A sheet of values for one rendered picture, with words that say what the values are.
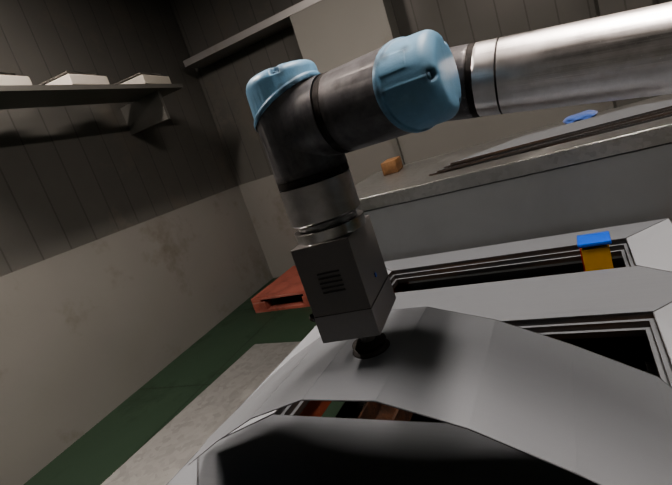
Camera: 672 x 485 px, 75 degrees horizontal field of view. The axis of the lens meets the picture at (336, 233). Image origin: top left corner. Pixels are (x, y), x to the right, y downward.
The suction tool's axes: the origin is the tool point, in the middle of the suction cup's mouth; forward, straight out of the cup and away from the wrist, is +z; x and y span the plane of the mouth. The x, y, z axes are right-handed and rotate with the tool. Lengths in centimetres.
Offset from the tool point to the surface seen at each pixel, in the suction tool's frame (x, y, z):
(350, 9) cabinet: -64, -329, -117
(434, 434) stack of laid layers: 1.8, -6.4, 15.7
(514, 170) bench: 20, -79, -2
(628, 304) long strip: 30.8, -34.0, 15.7
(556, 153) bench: 30, -77, -4
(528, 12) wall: 60, -352, -68
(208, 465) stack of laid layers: -32.1, -1.9, 15.5
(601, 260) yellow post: 31, -55, 16
